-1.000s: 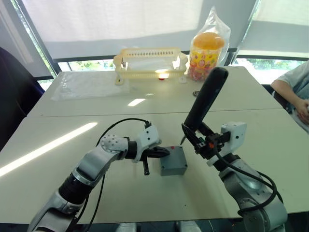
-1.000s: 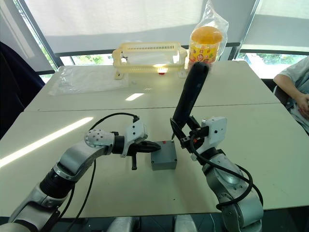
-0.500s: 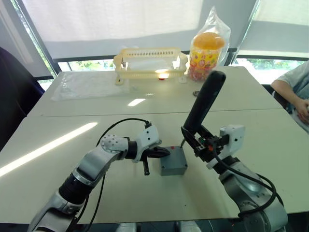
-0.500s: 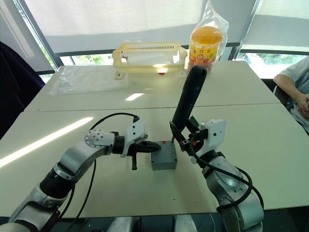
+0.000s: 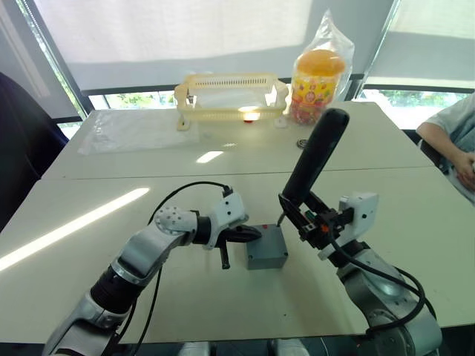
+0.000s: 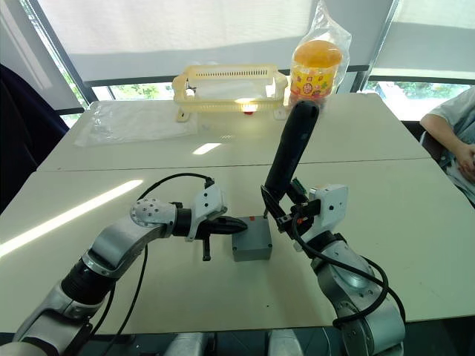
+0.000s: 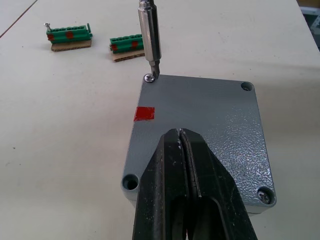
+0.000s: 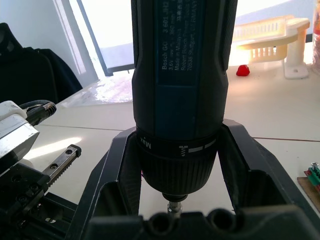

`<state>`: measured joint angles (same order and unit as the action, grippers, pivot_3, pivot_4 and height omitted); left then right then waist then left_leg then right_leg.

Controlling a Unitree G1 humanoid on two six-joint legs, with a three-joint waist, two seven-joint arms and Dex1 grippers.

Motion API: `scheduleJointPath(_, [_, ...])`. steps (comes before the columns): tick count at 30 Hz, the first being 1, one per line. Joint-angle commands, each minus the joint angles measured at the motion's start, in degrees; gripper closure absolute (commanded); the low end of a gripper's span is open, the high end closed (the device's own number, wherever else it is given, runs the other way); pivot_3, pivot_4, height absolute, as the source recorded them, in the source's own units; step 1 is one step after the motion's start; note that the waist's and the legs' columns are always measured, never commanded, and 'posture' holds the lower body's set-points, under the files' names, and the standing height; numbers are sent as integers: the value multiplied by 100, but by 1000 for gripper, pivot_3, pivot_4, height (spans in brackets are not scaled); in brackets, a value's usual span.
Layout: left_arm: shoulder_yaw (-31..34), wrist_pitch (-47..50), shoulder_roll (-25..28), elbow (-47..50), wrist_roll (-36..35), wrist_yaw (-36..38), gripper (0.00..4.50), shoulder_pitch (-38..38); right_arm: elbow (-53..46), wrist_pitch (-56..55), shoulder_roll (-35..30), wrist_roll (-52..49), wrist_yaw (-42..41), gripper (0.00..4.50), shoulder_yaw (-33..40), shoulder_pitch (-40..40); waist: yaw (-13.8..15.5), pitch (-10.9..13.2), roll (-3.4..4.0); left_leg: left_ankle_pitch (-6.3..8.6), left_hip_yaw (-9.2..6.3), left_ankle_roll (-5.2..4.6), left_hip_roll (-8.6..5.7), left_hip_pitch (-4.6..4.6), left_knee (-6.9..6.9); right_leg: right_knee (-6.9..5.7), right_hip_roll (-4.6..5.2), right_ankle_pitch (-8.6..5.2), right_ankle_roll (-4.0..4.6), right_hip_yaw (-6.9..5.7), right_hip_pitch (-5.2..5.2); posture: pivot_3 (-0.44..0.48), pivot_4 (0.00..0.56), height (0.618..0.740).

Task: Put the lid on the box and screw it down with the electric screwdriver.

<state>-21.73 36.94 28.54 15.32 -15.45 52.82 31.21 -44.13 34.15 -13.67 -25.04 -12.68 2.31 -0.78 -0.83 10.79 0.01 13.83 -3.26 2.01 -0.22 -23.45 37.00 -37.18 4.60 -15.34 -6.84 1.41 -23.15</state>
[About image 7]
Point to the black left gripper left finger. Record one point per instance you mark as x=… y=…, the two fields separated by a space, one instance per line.
x=155 y=180

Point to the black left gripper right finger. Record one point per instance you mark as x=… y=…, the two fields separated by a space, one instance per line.
x=220 y=190

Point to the grey metal box lid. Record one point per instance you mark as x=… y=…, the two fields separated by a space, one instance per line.
x=200 y=107

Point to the electric screwdriver with silver bit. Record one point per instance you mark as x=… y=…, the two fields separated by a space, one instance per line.
x=150 y=37

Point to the silver screw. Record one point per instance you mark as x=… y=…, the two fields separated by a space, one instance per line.
x=264 y=197
x=47 y=24
x=148 y=79

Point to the red tape square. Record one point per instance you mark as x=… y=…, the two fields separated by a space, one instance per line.
x=144 y=114

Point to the green terminal block on cardboard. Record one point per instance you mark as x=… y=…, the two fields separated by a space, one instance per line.
x=67 y=35
x=125 y=42

